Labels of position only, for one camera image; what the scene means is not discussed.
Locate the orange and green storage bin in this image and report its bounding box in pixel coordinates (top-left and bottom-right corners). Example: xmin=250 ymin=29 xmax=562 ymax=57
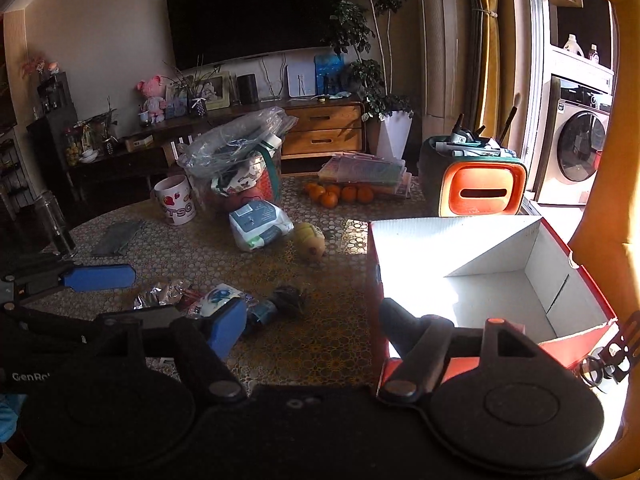
xmin=417 ymin=135 xmax=529 ymax=219

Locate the black shelf unit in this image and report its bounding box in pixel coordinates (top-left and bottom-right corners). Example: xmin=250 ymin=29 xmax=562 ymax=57
xmin=27 ymin=72 xmax=82 ymax=202

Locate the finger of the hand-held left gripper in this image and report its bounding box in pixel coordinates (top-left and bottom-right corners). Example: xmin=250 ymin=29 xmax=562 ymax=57
xmin=0 ymin=255 xmax=137 ymax=311
xmin=15 ymin=305 xmax=183 ymax=333

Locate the blue cloth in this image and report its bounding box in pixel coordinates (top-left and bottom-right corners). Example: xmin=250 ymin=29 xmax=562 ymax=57
xmin=0 ymin=394 xmax=28 ymax=442

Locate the black speaker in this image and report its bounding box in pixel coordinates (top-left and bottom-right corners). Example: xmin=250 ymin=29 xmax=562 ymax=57
xmin=236 ymin=74 xmax=259 ymax=106

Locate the wooden TV cabinet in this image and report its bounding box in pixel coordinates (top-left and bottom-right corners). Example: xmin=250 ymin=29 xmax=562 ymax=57
xmin=67 ymin=99 xmax=370 ymax=196

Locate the small blue packet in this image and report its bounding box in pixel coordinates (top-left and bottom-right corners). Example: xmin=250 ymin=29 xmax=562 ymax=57
xmin=247 ymin=297 xmax=279 ymax=329

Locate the paintbrush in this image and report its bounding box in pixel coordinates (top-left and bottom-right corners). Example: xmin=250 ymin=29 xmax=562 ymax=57
xmin=498 ymin=92 xmax=522 ymax=147

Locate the photo frame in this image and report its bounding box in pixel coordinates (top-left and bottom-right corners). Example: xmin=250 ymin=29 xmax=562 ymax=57
xmin=200 ymin=72 xmax=232 ymax=111

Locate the pink plush pig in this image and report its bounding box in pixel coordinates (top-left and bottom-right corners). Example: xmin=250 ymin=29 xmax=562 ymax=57
xmin=136 ymin=75 xmax=169 ymax=124

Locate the stack of clear plastic cases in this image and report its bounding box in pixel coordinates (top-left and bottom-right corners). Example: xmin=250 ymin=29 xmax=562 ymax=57
xmin=317 ymin=152 xmax=414 ymax=199

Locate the white planter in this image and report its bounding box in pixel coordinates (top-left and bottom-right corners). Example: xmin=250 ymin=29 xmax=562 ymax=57
xmin=376 ymin=109 xmax=414 ymax=162

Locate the blue painting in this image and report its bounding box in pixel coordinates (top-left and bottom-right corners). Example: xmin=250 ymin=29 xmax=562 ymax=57
xmin=314 ymin=52 xmax=347 ymax=96

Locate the silver snack packet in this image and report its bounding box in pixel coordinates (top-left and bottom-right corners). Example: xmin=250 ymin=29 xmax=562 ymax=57
xmin=132 ymin=280 xmax=195 ymax=312

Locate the tall green potted tree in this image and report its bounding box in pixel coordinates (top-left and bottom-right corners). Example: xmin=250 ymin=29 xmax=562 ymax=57
xmin=325 ymin=0 xmax=417 ymax=122

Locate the clear drinking glass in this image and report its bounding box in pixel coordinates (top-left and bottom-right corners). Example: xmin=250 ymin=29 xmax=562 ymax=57
xmin=35 ymin=189 xmax=77 ymax=257

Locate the yellow curtain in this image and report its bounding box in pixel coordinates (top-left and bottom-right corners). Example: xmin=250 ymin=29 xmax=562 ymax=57
xmin=465 ymin=0 xmax=526 ymax=162

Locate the wet wipes pack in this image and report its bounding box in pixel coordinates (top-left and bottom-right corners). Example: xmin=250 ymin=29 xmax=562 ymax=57
xmin=229 ymin=200 xmax=295 ymax=254

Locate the clear plastic bag of goods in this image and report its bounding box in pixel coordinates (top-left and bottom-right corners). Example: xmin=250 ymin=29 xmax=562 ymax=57
xmin=177 ymin=106 xmax=300 ymax=217

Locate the vase of dried twigs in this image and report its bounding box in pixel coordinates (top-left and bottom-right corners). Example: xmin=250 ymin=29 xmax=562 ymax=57
xmin=162 ymin=59 xmax=222 ymax=119

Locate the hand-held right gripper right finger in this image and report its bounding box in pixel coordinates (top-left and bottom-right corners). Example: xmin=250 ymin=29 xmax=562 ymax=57
xmin=376 ymin=298 xmax=546 ymax=405

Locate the black binder clip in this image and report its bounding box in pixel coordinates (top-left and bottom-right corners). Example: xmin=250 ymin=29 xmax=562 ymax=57
xmin=600 ymin=310 xmax=640 ymax=382

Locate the red and white cardboard box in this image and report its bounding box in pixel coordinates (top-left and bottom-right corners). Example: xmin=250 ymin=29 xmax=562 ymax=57
xmin=367 ymin=215 xmax=619 ymax=392

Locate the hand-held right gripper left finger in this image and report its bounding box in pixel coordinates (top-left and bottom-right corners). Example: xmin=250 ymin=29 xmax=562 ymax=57
xmin=97 ymin=299 xmax=250 ymax=405

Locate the white mug with red print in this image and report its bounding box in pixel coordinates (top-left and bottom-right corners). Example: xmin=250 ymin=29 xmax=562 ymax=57
xmin=151 ymin=175 xmax=197 ymax=227

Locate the yellow green plush toy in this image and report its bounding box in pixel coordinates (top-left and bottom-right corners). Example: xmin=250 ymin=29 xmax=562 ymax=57
xmin=292 ymin=222 xmax=327 ymax=262

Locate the white and blue sausage packet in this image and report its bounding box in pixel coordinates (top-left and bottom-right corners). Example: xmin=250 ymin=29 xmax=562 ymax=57
xmin=191 ymin=283 xmax=252 ymax=319

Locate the black television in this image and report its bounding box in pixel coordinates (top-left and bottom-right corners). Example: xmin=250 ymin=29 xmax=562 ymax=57
xmin=166 ymin=0 xmax=343 ymax=72

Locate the washing machine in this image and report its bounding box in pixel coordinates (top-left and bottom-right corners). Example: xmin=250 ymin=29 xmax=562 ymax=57
xmin=537 ymin=75 xmax=615 ymax=207

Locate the white laundry cabinet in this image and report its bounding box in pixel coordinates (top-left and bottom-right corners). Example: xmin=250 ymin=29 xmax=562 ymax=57
xmin=540 ymin=0 xmax=616 ymax=92

